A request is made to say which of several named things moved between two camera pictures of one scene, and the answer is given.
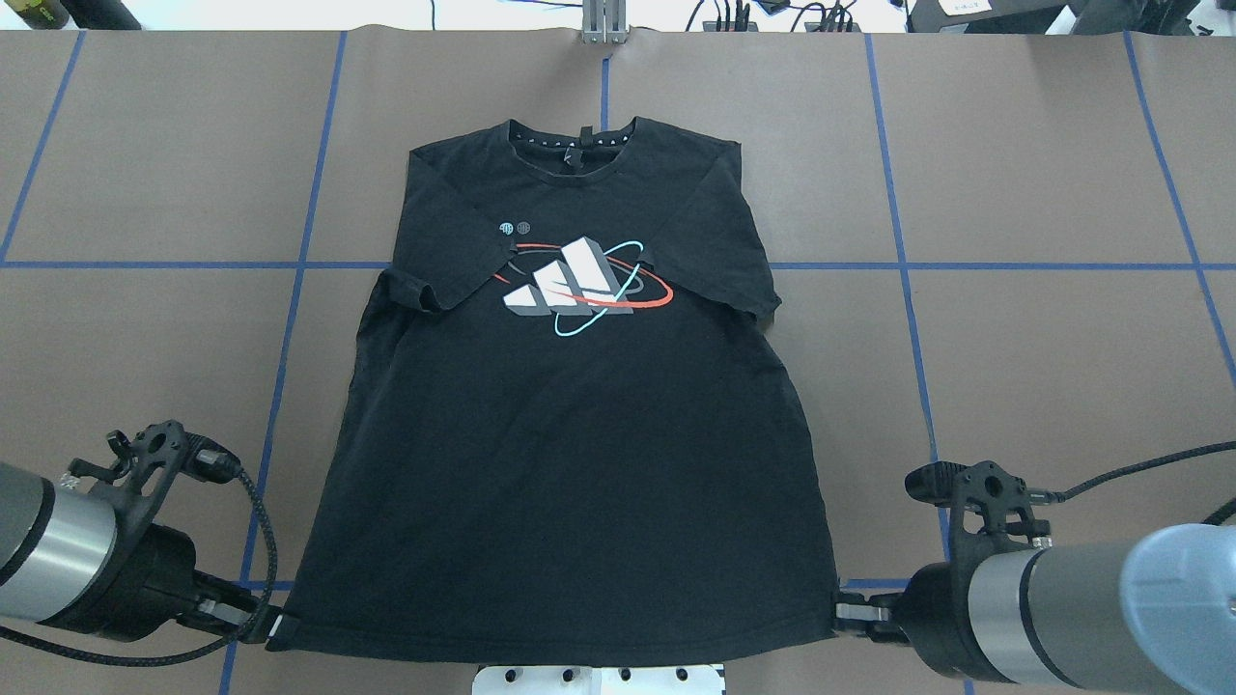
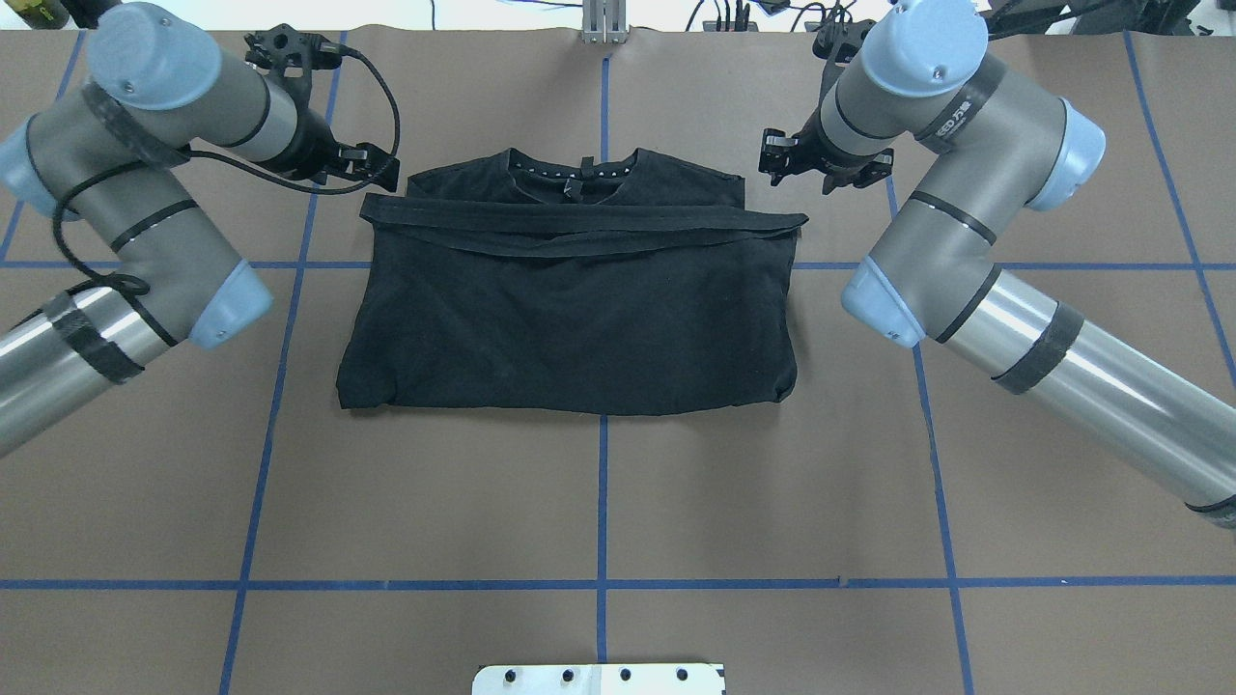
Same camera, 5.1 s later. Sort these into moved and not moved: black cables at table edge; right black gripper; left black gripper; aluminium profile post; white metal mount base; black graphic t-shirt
Moved: right black gripper; black graphic t-shirt; left black gripper
Not moved: black cables at table edge; white metal mount base; aluminium profile post
